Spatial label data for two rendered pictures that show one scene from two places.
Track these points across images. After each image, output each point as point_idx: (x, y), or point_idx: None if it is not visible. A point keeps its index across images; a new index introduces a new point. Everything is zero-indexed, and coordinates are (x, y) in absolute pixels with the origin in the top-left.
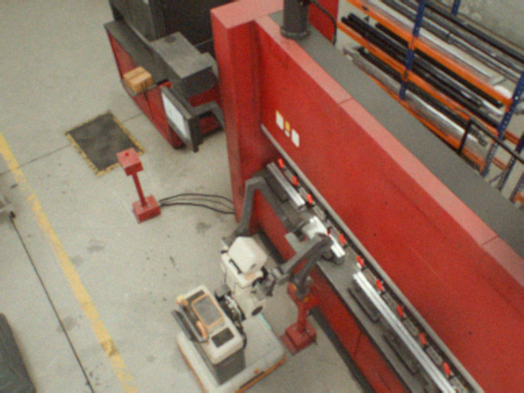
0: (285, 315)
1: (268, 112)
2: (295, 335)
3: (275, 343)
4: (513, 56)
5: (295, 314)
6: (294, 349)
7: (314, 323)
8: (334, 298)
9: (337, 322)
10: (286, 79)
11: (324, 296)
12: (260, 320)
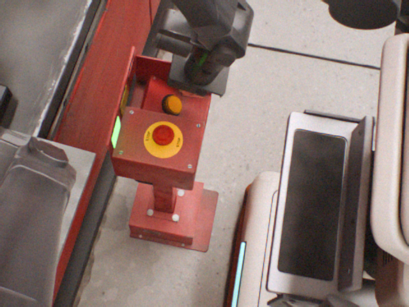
0: (149, 284)
1: None
2: (186, 203)
3: (267, 196)
4: None
5: (128, 267)
6: (204, 200)
7: (112, 210)
8: (101, 43)
9: (122, 71)
10: None
11: (92, 121)
12: (250, 279)
